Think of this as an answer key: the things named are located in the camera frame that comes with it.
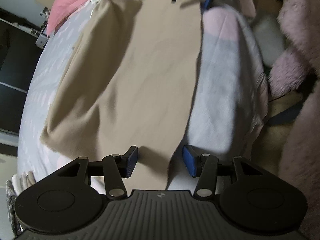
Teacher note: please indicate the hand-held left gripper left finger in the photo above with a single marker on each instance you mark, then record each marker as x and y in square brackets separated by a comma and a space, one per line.
[131, 161]

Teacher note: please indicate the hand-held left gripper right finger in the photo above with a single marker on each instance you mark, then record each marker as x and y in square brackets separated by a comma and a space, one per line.
[190, 161]

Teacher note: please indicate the beige sweater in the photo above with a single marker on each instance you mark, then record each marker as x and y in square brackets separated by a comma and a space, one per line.
[150, 80]

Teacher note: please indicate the white blurry cloth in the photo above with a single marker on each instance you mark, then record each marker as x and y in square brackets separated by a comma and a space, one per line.
[268, 37]

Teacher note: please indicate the pink fuzzy robe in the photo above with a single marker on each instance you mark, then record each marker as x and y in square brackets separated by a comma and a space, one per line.
[300, 42]

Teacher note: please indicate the pink pillow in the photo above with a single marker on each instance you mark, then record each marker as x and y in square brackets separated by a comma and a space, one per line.
[72, 0]

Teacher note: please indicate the folded white cloth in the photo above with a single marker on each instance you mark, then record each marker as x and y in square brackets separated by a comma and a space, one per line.
[25, 181]

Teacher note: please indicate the grey knitted cloth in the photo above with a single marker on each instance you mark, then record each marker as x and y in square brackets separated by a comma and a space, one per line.
[11, 200]

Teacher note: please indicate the white nightstand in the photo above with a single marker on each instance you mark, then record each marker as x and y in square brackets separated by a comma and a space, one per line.
[41, 38]

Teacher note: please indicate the black wardrobe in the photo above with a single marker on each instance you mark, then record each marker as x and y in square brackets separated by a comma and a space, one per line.
[15, 67]

